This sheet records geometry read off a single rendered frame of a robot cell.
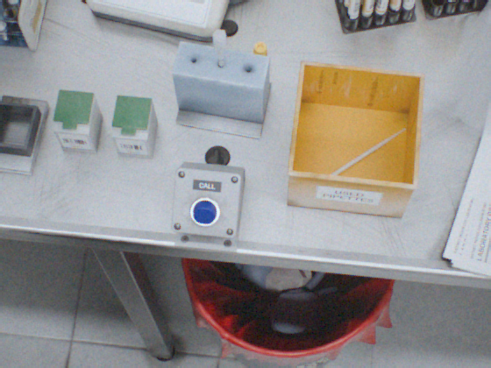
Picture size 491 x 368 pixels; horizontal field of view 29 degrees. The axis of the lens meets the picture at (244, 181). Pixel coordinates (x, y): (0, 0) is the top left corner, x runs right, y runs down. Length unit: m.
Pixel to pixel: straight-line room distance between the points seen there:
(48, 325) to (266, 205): 0.98
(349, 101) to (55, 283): 1.04
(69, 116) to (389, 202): 0.36
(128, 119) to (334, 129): 0.24
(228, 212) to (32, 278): 1.05
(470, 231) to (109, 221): 0.40
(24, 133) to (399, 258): 0.45
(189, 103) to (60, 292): 0.96
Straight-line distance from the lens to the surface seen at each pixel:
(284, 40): 1.15
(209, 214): 0.99
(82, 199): 1.08
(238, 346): 1.47
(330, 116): 1.10
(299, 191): 1.02
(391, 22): 1.17
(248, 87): 1.01
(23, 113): 1.12
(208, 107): 1.08
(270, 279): 1.72
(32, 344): 1.97
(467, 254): 1.06
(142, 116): 1.04
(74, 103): 1.06
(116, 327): 1.94
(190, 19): 1.13
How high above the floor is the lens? 1.88
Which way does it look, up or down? 69 degrees down
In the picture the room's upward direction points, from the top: 2 degrees counter-clockwise
